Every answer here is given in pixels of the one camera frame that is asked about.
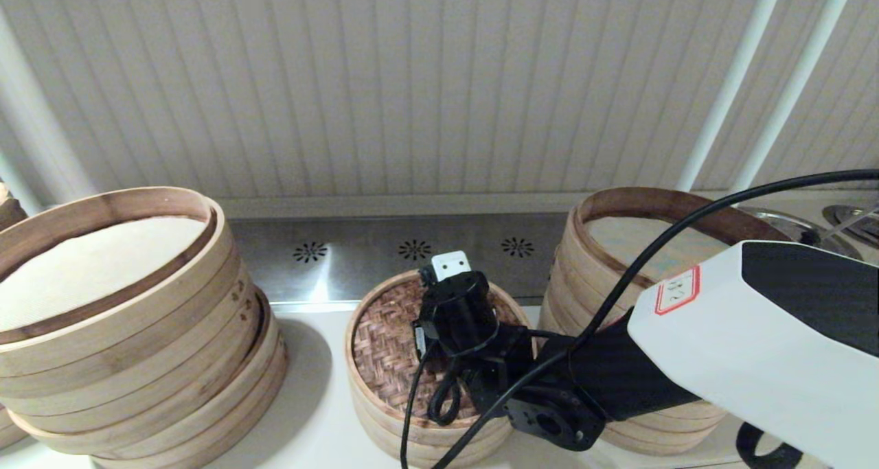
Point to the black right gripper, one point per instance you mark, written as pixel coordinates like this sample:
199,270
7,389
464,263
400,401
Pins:
457,311

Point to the woven bamboo steamer lid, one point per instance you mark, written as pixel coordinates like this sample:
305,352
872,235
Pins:
384,345

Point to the white steamer liner cloth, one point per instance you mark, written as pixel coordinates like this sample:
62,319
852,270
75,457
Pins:
618,242
89,268

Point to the stainless steel vent panel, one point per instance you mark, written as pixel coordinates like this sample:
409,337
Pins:
343,270

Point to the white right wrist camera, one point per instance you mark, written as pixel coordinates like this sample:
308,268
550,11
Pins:
453,266

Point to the thin white wall pipe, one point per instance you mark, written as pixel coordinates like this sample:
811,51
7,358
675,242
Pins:
737,64
801,64

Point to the thick white wall pipe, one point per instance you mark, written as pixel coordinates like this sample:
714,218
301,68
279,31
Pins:
41,153

